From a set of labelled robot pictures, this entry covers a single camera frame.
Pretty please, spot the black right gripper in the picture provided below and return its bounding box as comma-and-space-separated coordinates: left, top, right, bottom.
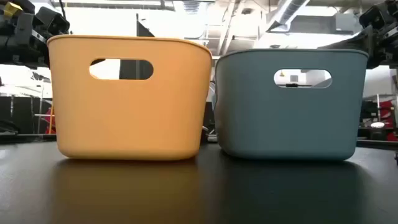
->
318, 12, 398, 70

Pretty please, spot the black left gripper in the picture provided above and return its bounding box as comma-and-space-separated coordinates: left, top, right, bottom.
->
0, 0, 50, 70

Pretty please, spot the red cabinet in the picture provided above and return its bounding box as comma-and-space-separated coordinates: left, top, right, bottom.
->
378, 99, 398, 142

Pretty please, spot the blue plastic basket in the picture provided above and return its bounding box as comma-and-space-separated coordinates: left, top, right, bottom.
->
213, 48, 369, 161

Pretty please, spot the black divider panel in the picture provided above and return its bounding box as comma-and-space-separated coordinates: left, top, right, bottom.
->
119, 14, 155, 80

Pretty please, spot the orange plastic basket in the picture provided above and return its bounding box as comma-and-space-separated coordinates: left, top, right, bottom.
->
47, 34, 213, 162

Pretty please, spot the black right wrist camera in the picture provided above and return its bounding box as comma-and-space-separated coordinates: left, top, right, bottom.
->
358, 2, 393, 31

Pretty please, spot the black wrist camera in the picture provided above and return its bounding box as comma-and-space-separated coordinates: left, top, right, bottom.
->
34, 6, 71, 35
358, 2, 393, 31

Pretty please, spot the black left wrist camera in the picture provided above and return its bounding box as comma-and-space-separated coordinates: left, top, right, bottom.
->
34, 6, 71, 35

